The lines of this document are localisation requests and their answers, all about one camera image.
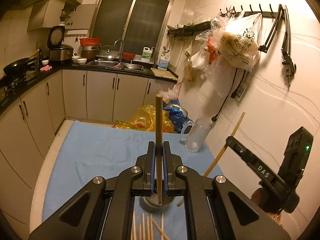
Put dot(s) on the red basin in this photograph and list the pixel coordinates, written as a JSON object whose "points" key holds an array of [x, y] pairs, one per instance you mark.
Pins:
{"points": [[89, 41]]}

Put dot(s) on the blue white detergent bottle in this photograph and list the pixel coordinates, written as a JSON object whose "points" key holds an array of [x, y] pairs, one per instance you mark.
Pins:
{"points": [[163, 62]]}

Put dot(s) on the dark utensil holder cup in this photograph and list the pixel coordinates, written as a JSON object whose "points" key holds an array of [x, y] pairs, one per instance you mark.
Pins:
{"points": [[151, 205]]}

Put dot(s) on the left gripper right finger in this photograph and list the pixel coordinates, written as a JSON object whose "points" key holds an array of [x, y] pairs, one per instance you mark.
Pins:
{"points": [[214, 207]]}

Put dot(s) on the black rice cooker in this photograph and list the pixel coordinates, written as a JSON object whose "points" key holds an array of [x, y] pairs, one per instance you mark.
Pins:
{"points": [[58, 52]]}

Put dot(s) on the kitchen faucet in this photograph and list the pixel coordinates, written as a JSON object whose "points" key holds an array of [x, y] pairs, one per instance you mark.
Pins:
{"points": [[120, 52]]}

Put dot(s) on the yellow plastic bag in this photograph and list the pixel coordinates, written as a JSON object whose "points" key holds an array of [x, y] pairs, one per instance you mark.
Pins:
{"points": [[145, 120]]}

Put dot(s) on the clear glass beer mug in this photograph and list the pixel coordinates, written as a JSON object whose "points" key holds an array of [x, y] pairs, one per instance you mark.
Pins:
{"points": [[197, 134]]}

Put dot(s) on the green detergent bottle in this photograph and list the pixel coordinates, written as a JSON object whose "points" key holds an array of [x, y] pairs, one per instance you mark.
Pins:
{"points": [[147, 54]]}

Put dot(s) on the black wok pan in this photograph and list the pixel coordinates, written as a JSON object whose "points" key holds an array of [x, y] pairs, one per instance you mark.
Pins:
{"points": [[19, 67]]}

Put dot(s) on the white plastic bag with bread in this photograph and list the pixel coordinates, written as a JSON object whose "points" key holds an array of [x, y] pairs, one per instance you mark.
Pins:
{"points": [[237, 39]]}

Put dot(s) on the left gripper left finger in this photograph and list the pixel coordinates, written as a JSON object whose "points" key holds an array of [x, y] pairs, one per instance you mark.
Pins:
{"points": [[103, 208]]}

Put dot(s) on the glass pot lid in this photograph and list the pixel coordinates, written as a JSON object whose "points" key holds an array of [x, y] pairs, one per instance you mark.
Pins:
{"points": [[107, 53]]}

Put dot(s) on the blue plastic bag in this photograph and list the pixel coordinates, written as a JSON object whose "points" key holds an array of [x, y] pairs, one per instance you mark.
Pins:
{"points": [[177, 114]]}

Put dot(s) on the blue towel table mat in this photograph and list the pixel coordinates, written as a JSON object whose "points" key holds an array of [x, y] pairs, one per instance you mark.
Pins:
{"points": [[91, 150]]}

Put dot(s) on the right hand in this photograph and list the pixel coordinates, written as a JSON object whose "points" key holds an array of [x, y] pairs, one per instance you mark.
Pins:
{"points": [[266, 202]]}

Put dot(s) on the wooden cutting board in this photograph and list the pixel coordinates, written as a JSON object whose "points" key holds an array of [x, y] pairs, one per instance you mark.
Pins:
{"points": [[163, 74]]}

